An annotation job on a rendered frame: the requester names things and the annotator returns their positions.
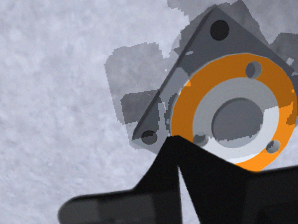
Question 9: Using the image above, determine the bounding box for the orange round plate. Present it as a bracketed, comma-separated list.
[169, 53, 298, 171]

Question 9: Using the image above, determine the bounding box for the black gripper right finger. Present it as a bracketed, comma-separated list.
[173, 135, 298, 224]

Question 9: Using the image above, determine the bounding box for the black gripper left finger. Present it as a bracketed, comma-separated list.
[57, 136, 183, 224]

